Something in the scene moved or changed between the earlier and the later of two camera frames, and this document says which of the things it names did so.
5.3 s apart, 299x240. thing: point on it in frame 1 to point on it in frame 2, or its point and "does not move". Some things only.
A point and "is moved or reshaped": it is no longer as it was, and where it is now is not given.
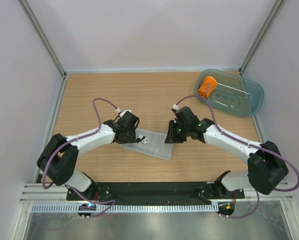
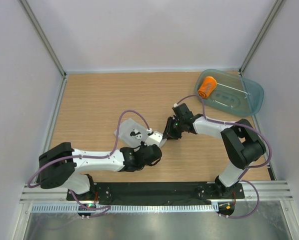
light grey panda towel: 151,143 is moved or reshaped
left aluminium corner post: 43,37 does not move
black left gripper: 131,139 to 143,145
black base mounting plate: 156,193 does not move
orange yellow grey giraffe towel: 207,86 does not move
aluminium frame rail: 37,194 does not move
